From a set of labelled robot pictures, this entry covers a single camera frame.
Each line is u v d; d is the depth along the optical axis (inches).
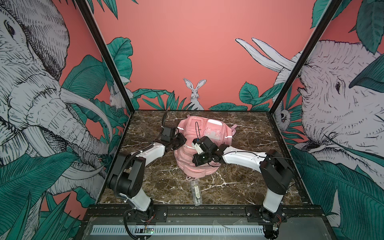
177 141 32.0
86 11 27.6
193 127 40.2
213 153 26.3
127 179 17.9
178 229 27.6
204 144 27.0
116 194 17.3
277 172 18.6
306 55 33.9
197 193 31.4
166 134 28.7
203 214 29.5
